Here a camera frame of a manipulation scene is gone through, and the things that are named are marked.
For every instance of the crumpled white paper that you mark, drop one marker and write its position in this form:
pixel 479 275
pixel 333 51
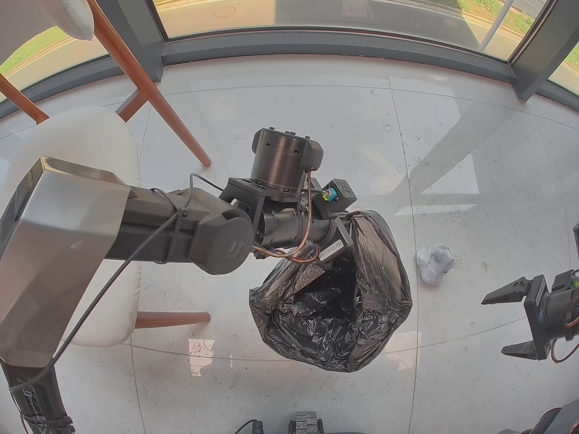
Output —
pixel 432 265

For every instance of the white cushioned wooden chair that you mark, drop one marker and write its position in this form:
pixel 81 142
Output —
pixel 81 138

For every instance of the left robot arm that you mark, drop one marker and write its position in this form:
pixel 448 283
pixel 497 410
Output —
pixel 68 242

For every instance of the black plastic bag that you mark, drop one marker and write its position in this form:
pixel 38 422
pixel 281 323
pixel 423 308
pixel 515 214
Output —
pixel 371 287

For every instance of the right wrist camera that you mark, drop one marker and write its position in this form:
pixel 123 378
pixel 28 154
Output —
pixel 565 280

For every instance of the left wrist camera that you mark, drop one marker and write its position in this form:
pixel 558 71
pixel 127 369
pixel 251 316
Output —
pixel 341 192

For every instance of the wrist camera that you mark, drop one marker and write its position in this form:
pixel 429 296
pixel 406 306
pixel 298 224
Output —
pixel 341 192
pixel 565 280

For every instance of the window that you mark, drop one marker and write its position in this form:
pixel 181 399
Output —
pixel 316 43

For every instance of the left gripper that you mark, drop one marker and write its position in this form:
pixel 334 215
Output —
pixel 289 228

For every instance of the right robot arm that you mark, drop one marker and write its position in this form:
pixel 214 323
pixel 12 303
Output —
pixel 563 423

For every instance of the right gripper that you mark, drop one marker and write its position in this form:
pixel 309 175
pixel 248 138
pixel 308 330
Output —
pixel 540 319

